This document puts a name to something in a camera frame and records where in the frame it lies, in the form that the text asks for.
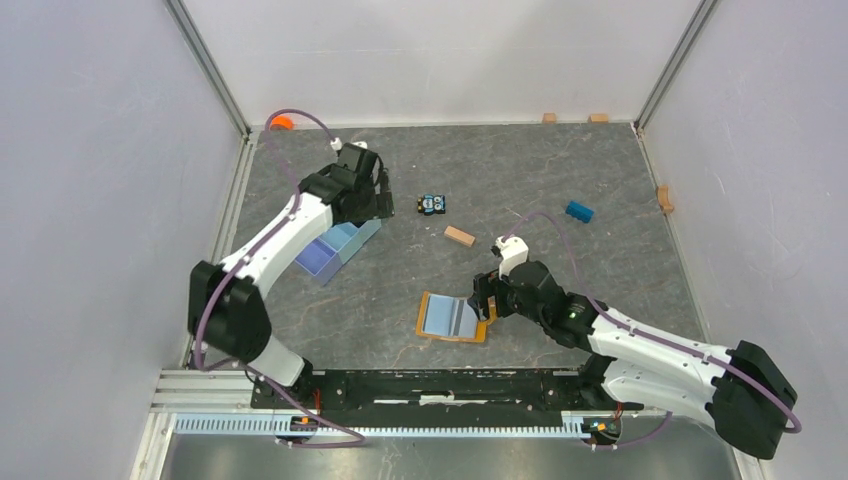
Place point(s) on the curved wooden piece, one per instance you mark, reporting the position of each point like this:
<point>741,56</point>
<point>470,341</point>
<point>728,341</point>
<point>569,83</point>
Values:
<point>664,199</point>

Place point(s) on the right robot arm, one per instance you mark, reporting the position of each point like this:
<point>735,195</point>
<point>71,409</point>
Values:
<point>738,391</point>

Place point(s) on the blue three-compartment tray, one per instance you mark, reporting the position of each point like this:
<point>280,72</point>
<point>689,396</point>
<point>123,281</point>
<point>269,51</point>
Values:
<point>325,256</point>

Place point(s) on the light blue cable duct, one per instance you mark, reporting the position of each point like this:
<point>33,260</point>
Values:
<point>285,425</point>

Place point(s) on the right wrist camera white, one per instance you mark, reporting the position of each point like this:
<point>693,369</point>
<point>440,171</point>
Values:
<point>512,251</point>

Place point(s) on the blue toy brick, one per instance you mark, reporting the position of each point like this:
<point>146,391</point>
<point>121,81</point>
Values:
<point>579,212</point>

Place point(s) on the orange card holder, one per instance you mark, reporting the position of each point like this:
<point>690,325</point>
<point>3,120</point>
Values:
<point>452,319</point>

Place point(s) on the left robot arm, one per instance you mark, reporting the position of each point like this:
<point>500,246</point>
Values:
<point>226,306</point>

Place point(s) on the small toy car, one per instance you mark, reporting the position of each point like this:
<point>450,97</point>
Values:
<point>430,204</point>

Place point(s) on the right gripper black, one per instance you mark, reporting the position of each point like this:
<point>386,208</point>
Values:
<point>487,285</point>

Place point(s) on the orange round cap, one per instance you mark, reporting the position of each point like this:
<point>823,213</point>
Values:
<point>281,122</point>

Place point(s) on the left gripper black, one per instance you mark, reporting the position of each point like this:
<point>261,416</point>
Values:
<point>379,206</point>

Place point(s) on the aluminium frame rail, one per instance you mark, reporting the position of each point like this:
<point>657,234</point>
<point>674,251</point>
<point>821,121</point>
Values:
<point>192,391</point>

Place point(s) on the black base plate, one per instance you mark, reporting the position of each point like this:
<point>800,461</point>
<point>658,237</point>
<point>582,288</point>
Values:
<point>453,398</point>

